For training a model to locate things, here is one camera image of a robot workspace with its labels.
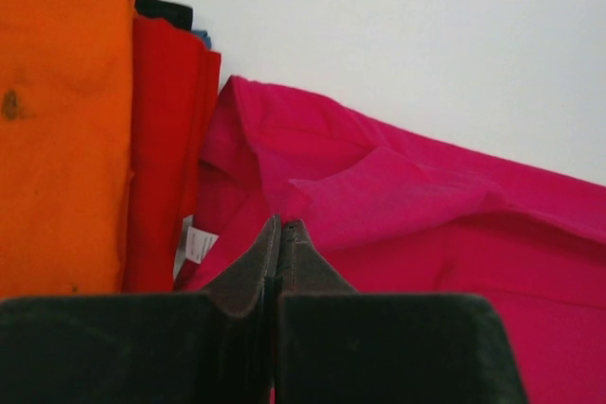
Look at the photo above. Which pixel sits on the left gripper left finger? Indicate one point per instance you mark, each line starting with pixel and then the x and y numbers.
pixel 249 282

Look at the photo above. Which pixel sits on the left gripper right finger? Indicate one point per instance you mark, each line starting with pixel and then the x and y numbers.
pixel 302 269

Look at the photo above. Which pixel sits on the magenta t shirt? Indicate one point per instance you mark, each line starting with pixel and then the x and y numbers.
pixel 395 211

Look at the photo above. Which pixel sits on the folded red t shirt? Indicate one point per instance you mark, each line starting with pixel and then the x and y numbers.
pixel 176 84

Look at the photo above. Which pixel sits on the folded blue t shirt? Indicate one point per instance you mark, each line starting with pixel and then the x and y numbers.
pixel 204 36

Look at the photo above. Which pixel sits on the folded orange t shirt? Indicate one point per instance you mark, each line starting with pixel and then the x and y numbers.
pixel 66 112

